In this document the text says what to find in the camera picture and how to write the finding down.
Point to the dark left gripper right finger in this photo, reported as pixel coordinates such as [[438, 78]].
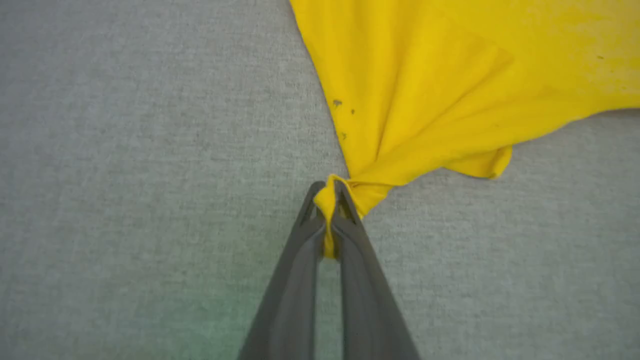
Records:
[[365, 300]]

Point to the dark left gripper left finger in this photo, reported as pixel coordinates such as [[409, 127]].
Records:
[[292, 290]]

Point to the yellow bear print garment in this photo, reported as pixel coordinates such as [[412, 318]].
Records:
[[425, 75]]

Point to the grey fabric sofa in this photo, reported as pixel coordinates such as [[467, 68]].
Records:
[[125, 150]]

